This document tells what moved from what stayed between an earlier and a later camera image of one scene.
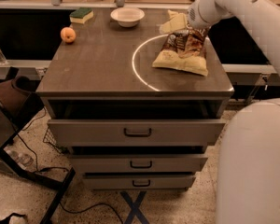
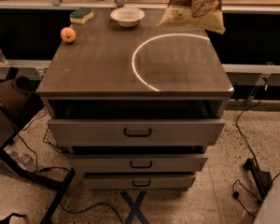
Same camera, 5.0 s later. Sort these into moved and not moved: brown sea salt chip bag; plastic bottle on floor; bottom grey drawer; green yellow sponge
Moved: brown sea salt chip bag
Not moved: bottom grey drawer; green yellow sponge; plastic bottle on floor
